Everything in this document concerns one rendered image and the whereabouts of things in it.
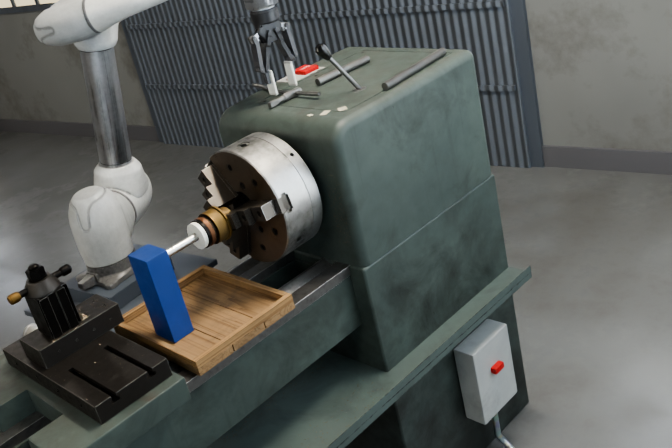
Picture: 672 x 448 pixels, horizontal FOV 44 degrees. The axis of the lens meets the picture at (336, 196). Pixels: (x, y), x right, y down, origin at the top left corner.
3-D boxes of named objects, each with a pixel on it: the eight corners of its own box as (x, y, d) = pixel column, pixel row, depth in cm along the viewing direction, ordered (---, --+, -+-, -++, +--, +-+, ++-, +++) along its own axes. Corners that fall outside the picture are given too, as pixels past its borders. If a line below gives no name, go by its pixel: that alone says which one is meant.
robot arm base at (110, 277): (64, 288, 256) (58, 272, 254) (119, 252, 272) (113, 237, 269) (101, 297, 245) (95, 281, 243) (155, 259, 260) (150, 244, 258)
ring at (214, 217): (212, 198, 209) (183, 214, 203) (235, 203, 202) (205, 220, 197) (222, 230, 212) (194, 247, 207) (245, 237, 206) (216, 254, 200)
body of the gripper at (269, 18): (265, 3, 226) (273, 36, 229) (242, 12, 221) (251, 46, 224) (283, 2, 221) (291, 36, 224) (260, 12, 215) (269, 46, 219)
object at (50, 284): (50, 276, 189) (45, 265, 187) (67, 284, 183) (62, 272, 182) (18, 294, 184) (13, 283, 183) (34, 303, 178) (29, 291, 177)
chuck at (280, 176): (244, 231, 233) (217, 128, 219) (323, 259, 212) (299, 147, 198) (219, 246, 228) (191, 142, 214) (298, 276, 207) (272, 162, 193)
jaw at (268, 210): (256, 193, 209) (284, 191, 200) (263, 211, 210) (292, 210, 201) (222, 213, 203) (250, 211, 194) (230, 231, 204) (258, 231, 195)
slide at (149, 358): (74, 324, 207) (68, 309, 205) (173, 375, 177) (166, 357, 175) (8, 364, 196) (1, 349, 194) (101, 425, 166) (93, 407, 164)
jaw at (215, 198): (242, 198, 215) (214, 163, 217) (248, 189, 211) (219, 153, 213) (209, 217, 208) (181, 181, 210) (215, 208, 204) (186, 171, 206)
